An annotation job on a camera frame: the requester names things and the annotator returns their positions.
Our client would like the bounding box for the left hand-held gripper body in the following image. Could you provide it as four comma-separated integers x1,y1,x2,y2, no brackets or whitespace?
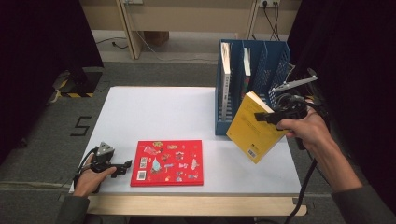
89,141,123,179

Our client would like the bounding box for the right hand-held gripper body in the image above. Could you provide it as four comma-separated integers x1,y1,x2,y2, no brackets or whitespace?
269,68,318,126

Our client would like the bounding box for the yellow book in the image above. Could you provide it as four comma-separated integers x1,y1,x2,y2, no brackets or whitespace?
225,91,289,165

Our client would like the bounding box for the blue file rack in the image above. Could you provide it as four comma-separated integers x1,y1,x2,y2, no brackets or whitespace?
214,38,292,137

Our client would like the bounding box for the white grey book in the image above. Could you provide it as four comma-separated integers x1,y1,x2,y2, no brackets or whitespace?
219,41,232,122

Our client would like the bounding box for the teal illustrated book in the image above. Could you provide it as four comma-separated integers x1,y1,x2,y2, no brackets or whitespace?
241,46,252,101

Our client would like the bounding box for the red picture book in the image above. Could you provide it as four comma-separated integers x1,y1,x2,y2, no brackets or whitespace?
130,139,205,188

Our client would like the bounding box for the person's right hand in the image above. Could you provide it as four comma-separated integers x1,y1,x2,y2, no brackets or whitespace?
276,106,336,155

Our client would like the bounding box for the person's left hand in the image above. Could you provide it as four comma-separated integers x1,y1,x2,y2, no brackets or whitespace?
73,155,118,199

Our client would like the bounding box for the black stand base striped tape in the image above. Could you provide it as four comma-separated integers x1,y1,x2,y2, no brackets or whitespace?
50,66,106,99

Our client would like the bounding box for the light wooden table board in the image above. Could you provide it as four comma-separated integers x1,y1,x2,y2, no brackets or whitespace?
87,194,307,217

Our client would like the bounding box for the black curtain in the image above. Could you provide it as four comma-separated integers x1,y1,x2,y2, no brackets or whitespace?
286,0,396,216
0,0,105,166

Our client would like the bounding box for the beige wooden desk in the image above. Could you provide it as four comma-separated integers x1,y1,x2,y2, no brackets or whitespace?
78,0,303,61

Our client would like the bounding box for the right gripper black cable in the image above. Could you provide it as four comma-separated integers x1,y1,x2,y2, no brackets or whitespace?
283,158,318,224

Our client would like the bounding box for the black power cable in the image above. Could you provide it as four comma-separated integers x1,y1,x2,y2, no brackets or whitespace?
262,1,279,41
273,1,281,41

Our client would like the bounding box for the black floor cable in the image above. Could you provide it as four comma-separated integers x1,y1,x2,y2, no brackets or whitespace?
95,36,129,49

